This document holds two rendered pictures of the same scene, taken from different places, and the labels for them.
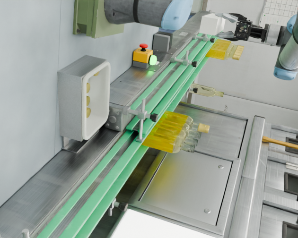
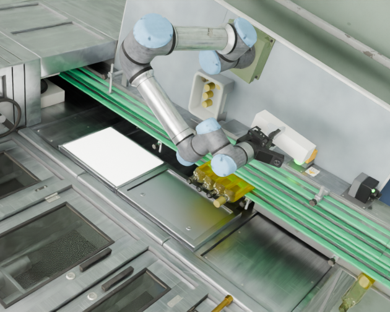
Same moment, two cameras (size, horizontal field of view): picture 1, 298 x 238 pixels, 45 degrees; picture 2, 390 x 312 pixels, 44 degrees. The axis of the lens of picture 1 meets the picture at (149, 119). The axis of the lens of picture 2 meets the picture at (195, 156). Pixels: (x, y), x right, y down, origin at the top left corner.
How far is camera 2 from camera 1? 2.49 m
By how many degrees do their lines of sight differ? 86
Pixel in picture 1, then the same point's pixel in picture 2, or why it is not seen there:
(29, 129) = (181, 77)
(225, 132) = (257, 278)
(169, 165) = (202, 199)
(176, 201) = (160, 185)
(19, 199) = not seen: hidden behind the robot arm
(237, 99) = not seen: outside the picture
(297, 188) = (144, 282)
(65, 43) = not seen: hidden behind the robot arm
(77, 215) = (141, 110)
